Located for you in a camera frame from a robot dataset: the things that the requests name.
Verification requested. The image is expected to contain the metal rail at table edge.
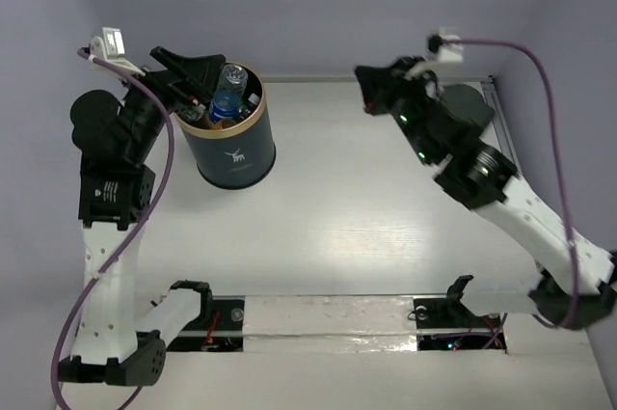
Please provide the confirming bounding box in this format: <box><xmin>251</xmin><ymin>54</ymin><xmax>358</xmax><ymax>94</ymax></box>
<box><xmin>480</xmin><ymin>76</ymin><xmax>521</xmax><ymax>169</ymax></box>

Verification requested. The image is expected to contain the purple cable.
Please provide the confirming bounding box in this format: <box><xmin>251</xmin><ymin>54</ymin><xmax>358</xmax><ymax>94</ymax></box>
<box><xmin>455</xmin><ymin>38</ymin><xmax>582</xmax><ymax>332</ymax></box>
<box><xmin>50</xmin><ymin>46</ymin><xmax>175</xmax><ymax>410</ymax></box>

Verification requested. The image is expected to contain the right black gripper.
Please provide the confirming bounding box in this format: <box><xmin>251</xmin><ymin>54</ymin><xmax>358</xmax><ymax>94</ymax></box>
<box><xmin>357</xmin><ymin>54</ymin><xmax>439</xmax><ymax>165</ymax></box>

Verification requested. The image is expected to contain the silver foil tape strip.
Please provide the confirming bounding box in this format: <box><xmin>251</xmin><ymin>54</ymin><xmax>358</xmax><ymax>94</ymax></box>
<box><xmin>242</xmin><ymin>295</ymin><xmax>417</xmax><ymax>354</ymax></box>

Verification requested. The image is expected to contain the blue label water bottle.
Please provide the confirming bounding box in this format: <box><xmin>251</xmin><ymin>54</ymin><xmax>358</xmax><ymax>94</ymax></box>
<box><xmin>208</xmin><ymin>64</ymin><xmax>249</xmax><ymax>121</ymax></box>

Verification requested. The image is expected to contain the dark bin with gold rim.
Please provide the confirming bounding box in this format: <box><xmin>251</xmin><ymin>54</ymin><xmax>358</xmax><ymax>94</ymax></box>
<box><xmin>176</xmin><ymin>63</ymin><xmax>276</xmax><ymax>190</ymax></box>

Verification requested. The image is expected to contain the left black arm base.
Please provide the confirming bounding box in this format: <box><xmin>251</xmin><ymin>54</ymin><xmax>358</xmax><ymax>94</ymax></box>
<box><xmin>167</xmin><ymin>280</ymin><xmax>245</xmax><ymax>352</ymax></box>

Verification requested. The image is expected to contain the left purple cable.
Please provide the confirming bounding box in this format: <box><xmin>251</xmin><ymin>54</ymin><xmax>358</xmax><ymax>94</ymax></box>
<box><xmin>50</xmin><ymin>46</ymin><xmax>175</xmax><ymax>410</ymax></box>

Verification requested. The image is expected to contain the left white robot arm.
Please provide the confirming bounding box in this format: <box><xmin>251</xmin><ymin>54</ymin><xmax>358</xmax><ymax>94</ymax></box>
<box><xmin>51</xmin><ymin>45</ymin><xmax>219</xmax><ymax>388</ymax></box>

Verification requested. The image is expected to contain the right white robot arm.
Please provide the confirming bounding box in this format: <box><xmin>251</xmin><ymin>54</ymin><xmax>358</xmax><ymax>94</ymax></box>
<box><xmin>354</xmin><ymin>57</ymin><xmax>616</xmax><ymax>331</ymax></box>

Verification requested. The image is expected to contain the clear crushed bottle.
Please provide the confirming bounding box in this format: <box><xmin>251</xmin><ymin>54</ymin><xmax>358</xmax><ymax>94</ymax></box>
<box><xmin>238</xmin><ymin>94</ymin><xmax>260</xmax><ymax>121</ymax></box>

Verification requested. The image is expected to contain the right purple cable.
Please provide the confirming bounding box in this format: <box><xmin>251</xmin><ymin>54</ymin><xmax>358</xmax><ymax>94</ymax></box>
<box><xmin>455</xmin><ymin>38</ymin><xmax>582</xmax><ymax>332</ymax></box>

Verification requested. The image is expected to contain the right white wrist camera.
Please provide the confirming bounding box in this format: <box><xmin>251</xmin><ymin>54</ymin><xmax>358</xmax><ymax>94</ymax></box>
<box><xmin>405</xmin><ymin>27</ymin><xmax>464</xmax><ymax>80</ymax></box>

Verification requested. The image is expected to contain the clear bottle white cap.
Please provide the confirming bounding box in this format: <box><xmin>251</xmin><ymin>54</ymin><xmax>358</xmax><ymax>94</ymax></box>
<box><xmin>180</xmin><ymin>105</ymin><xmax>204</xmax><ymax>123</ymax></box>

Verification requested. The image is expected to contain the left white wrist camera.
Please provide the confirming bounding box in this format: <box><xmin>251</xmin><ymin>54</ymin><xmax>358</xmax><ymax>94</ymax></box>
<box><xmin>78</xmin><ymin>27</ymin><xmax>146</xmax><ymax>80</ymax></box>

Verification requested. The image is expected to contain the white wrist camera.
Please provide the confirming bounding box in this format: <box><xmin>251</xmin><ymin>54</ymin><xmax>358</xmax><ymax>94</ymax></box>
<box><xmin>405</xmin><ymin>27</ymin><xmax>464</xmax><ymax>80</ymax></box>
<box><xmin>78</xmin><ymin>27</ymin><xmax>146</xmax><ymax>80</ymax></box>

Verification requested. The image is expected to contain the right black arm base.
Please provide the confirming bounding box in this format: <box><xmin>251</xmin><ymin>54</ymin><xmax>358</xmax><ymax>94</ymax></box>
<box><xmin>407</xmin><ymin>275</ymin><xmax>507</xmax><ymax>352</ymax></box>

